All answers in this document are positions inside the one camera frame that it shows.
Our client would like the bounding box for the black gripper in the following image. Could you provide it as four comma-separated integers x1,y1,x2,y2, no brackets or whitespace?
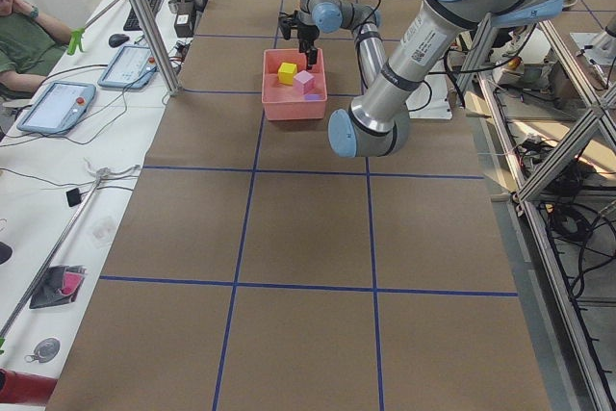
296,22,319,70

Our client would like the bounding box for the pink foam block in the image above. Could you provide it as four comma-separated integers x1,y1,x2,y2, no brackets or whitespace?
293,70,315,95

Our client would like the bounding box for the yellow foam block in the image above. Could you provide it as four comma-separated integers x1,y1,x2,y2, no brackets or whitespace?
277,62,298,86

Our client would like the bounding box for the purple foam block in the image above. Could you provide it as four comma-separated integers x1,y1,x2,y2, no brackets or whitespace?
304,93,322,101

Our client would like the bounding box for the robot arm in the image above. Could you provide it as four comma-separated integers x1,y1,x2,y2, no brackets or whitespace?
298,0,564,158

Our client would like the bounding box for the pink plastic bin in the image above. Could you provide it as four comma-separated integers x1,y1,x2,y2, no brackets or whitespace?
262,49,328,121

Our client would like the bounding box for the black power adapter box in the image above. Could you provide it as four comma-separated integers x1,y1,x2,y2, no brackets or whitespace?
174,1,196,39

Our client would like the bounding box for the black keyboard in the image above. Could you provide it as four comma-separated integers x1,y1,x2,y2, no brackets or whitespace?
122,0,167,32

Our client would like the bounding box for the far teach pendant tablet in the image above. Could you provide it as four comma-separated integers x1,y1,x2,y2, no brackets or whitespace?
97,44,157,90

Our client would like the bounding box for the teach pendant tablet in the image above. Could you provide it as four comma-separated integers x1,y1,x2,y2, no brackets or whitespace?
17,81,96,135
97,44,157,90

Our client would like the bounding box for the black computer mouse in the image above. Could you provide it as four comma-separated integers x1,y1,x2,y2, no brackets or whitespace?
108,34,130,48

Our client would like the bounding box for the green clamp tool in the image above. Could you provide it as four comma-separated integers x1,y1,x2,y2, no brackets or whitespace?
66,28,85,56

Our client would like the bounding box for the aluminium rod on table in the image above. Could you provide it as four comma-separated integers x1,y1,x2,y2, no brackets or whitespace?
1,167,112,346

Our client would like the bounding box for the near teach pendant tablet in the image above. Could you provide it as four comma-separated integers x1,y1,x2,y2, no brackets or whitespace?
17,81,96,135

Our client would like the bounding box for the person in green shirt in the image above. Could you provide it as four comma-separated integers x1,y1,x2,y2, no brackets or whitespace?
1,0,71,99

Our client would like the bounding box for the grey pink pouch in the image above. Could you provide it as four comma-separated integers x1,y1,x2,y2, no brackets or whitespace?
29,266,87,309

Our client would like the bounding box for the round metal lid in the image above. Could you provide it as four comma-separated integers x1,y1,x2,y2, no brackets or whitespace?
24,337,61,364

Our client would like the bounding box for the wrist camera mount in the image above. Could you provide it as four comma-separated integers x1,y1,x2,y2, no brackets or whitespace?
277,12,297,40

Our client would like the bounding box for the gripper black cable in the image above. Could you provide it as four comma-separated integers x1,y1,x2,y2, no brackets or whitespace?
331,0,384,41

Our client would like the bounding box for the white camera stand pillar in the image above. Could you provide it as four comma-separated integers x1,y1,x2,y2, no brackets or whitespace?
406,64,452,121

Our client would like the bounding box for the aluminium frame post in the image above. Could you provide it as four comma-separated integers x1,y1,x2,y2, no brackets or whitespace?
129,0,180,96

